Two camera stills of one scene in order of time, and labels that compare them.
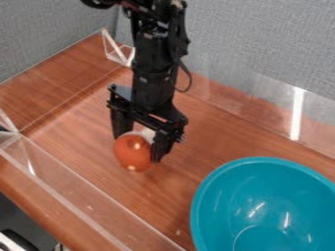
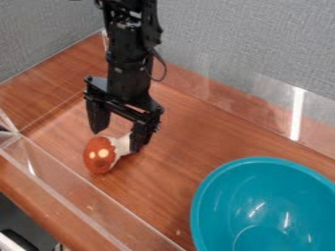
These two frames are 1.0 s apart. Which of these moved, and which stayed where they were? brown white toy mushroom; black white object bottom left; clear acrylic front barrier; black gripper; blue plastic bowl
Moved: black gripper; brown white toy mushroom
Stayed: black white object bottom left; blue plastic bowl; clear acrylic front barrier
